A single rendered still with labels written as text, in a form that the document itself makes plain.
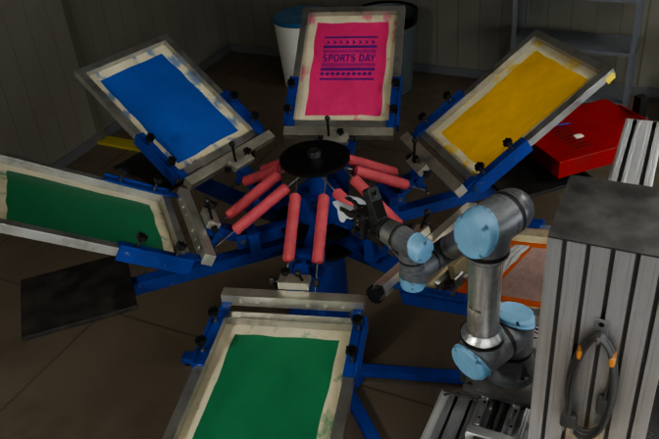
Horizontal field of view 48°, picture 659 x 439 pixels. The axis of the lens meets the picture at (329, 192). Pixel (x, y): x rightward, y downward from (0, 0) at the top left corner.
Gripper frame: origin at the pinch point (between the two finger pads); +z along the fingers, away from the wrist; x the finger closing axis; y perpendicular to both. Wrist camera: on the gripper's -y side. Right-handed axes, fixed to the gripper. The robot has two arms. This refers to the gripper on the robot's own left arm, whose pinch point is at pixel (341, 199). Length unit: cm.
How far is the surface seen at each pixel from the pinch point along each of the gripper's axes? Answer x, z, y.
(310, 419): -17, -7, 75
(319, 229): 38, 54, 49
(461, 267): 57, -5, 44
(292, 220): 32, 65, 47
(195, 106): 51, 171, 32
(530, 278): 70, -27, 44
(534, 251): 87, -16, 44
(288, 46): 275, 382, 85
